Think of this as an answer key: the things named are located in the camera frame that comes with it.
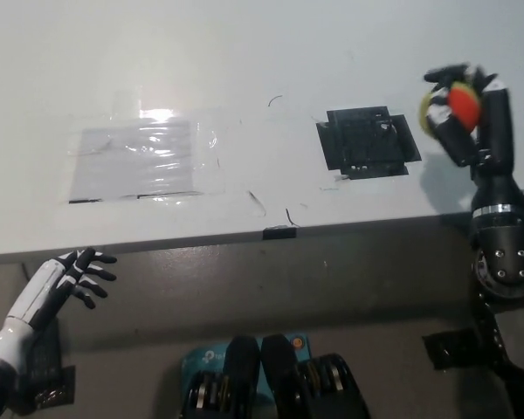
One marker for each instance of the teal tp-link box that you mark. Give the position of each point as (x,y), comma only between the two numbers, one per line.
(207,360)

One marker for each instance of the yellow orange tennis ball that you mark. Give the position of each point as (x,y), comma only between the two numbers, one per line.
(465,109)

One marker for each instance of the grey paper sheet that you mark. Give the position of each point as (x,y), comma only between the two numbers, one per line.
(131,161)

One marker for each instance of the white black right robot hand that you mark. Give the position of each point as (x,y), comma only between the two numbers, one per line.
(498,131)

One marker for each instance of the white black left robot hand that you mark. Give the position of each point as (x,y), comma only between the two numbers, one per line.
(43,288)

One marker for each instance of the black mesh floor patch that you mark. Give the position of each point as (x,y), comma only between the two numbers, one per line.
(54,375)

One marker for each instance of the small black tape strip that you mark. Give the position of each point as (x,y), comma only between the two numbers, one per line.
(279,232)

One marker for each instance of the black floor tape patch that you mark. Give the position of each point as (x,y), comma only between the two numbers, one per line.
(450,349)

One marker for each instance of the clear plastic film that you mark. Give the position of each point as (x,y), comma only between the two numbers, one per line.
(205,144)

